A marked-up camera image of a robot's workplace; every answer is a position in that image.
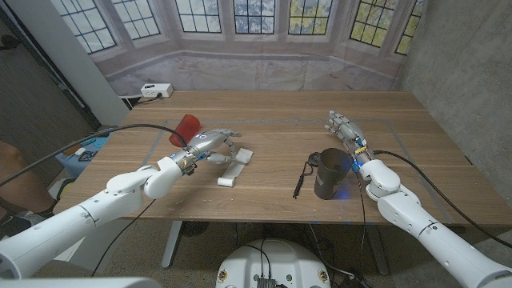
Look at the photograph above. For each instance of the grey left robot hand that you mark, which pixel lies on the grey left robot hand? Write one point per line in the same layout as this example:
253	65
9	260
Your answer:
208	141

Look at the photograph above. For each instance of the blue box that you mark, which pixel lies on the blue box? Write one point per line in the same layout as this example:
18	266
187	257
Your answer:
86	158

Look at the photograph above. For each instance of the dark grey mug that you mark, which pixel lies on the dark grey mug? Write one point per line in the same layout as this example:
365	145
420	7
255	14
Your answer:
330	180

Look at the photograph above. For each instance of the white bandage roll strip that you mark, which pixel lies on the white bandage roll strip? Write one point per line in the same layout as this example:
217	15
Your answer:
234	170

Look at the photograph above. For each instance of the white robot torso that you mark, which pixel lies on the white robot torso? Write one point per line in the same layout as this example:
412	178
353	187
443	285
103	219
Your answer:
272	260

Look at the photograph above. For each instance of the white table leg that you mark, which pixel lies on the white table leg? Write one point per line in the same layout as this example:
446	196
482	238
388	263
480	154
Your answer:
172	244

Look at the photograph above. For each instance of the white power strip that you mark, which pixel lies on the white power strip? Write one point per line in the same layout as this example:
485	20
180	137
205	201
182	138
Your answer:
157	90

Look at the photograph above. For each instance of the black round fan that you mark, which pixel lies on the black round fan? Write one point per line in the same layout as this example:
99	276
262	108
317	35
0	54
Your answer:
194	228

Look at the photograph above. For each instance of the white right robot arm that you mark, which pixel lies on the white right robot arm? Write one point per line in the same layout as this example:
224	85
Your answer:
420	224

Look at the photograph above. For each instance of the printed window backdrop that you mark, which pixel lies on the printed window backdrop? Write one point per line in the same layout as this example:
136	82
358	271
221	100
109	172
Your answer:
256	68

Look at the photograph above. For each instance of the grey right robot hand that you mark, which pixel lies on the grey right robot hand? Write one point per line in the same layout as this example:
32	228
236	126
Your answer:
348	130

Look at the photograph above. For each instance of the seated person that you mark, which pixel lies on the seated person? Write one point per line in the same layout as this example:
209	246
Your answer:
20	184

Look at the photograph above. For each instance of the red plastic cup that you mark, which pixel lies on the red plastic cup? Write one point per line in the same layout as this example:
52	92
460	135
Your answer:
186	126

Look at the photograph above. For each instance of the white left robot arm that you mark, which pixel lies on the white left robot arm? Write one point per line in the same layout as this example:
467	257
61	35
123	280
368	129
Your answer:
100	208

